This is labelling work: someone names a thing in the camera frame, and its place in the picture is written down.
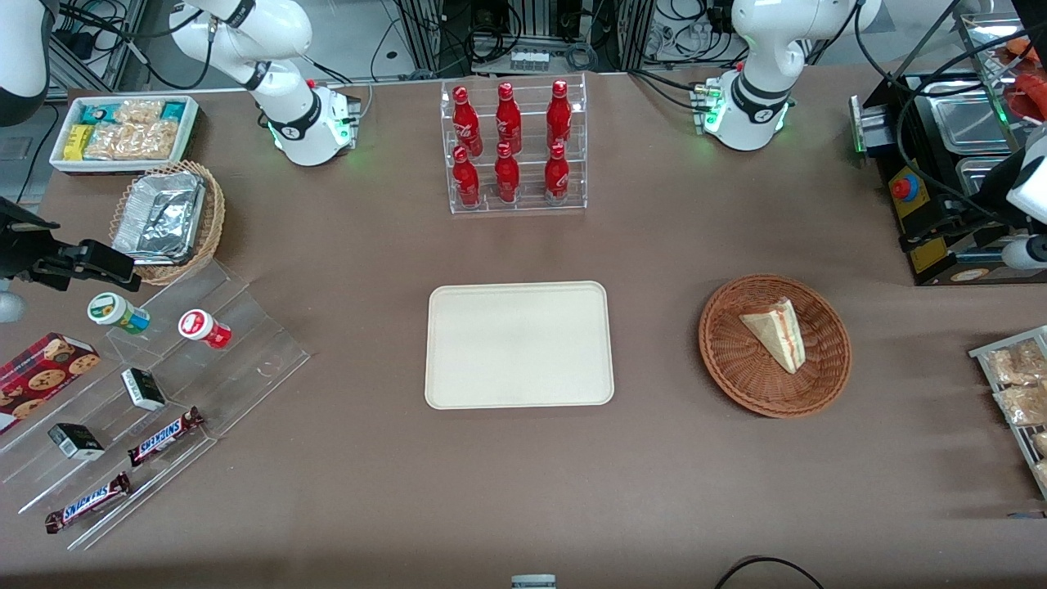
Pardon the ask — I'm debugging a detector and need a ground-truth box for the yellow box red stop button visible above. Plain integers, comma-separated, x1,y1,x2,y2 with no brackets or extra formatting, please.
889,166,930,238

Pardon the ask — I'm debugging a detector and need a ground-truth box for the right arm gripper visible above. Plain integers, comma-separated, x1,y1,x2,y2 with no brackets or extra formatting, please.
0,196,142,293

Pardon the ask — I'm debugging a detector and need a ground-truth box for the glass display case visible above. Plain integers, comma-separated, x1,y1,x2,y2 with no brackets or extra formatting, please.
953,12,1047,136

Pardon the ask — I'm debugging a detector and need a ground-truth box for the red cookie box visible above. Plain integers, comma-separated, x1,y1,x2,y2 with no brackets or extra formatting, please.
0,332,101,434

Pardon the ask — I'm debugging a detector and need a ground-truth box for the aluminium foil tray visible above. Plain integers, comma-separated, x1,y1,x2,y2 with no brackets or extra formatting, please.
112,170,205,265

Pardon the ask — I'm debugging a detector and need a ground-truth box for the small clear cracker bag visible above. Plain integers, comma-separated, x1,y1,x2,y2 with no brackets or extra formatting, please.
115,98,164,125

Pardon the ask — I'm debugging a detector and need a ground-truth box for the clear acrylic bottle rack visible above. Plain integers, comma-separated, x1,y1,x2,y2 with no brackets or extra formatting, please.
440,74,588,215

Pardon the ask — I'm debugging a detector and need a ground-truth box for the oval light wicker basket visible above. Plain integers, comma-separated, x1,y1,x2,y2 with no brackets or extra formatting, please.
109,160,226,286

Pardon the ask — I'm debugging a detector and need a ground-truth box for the red cola bottle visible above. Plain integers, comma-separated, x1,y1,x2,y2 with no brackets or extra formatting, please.
544,142,570,205
452,86,483,156
452,146,481,208
495,142,521,204
546,79,573,148
496,82,523,155

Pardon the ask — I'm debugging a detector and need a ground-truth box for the round brown wicker basket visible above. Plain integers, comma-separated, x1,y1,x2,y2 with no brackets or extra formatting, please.
698,274,853,419

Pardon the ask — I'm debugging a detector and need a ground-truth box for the clear bag of pastry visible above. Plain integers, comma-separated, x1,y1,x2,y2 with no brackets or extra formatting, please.
994,384,1047,426
986,339,1047,385

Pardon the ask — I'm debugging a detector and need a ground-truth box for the triangular sandwich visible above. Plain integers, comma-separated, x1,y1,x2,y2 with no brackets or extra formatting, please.
739,297,807,375

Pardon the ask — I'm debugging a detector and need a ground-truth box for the large stainless steel pan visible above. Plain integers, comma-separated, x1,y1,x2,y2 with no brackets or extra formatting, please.
932,94,1025,156

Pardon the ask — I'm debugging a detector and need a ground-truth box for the red lid cup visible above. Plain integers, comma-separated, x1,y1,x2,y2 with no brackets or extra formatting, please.
178,309,232,350

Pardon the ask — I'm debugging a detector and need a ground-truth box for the small stainless steel pan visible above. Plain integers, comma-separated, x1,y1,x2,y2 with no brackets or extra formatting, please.
955,155,1015,197

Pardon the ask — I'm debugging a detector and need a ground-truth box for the metal equipment rack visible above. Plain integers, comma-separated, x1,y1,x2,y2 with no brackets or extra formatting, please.
393,0,655,76

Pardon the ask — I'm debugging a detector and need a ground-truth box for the white snack bin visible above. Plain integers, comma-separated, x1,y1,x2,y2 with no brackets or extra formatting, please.
49,94,201,177

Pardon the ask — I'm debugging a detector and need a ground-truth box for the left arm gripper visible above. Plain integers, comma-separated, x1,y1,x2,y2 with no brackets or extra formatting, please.
898,151,1047,254

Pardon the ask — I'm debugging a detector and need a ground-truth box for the black floor cable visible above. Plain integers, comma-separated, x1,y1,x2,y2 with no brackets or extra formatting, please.
714,556,827,589

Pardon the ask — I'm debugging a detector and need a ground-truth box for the grey wire rack tray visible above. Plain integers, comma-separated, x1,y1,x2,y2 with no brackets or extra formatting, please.
969,326,1047,500

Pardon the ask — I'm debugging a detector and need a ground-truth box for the green lid cup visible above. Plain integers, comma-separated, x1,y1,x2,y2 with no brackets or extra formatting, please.
88,292,151,335

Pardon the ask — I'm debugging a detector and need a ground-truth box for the clear acrylic stepped display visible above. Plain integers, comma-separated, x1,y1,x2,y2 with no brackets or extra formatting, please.
0,258,312,551

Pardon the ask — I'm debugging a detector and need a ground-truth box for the red food item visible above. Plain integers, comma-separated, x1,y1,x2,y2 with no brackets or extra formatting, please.
1014,74,1047,124

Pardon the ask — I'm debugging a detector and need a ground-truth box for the small black box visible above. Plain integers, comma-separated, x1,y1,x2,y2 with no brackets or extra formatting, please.
121,368,167,411
47,423,106,461

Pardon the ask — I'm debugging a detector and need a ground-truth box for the large clear cracker bag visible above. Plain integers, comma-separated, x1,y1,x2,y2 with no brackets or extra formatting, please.
82,121,182,161

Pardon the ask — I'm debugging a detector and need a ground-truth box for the cream plastic tray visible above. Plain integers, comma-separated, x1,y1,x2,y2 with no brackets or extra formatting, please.
425,281,615,410

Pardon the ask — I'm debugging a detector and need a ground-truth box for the snickers bar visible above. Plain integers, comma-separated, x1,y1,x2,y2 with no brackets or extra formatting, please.
45,472,132,534
127,407,205,467

